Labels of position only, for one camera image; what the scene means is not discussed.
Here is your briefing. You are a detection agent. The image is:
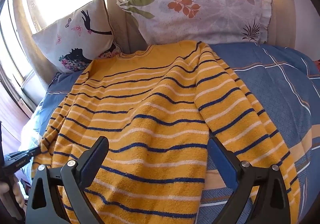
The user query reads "silhouette print cushion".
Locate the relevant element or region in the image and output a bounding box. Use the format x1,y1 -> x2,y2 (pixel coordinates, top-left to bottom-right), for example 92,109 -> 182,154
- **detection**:
32,0 -> 123,75

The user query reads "blue plaid bed sheet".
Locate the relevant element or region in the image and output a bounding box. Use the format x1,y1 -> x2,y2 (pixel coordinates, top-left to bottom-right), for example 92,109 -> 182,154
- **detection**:
21,43 -> 320,224

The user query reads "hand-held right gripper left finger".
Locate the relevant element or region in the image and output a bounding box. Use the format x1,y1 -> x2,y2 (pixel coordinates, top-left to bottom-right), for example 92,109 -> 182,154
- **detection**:
25,136 -> 110,224

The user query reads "yellow striped towel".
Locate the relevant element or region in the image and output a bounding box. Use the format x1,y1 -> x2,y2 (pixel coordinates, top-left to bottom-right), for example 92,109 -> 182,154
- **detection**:
31,40 -> 300,224

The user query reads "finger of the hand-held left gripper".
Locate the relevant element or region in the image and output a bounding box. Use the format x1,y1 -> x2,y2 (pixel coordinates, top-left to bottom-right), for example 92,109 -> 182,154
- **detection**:
6,147 -> 42,161

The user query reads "window frame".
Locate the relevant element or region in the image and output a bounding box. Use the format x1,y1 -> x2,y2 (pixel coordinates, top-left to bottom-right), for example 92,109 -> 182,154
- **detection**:
0,0 -> 38,114

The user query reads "leaf print ruffled pillow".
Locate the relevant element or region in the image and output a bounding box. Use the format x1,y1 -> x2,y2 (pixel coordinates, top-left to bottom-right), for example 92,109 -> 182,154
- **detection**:
115,0 -> 273,45

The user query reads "person's left hand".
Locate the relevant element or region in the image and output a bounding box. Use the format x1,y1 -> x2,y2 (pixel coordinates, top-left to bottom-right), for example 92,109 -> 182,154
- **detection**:
0,176 -> 27,204

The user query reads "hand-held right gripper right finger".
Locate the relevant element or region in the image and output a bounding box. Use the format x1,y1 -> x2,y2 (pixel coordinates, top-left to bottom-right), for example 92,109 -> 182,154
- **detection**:
208,136 -> 291,224

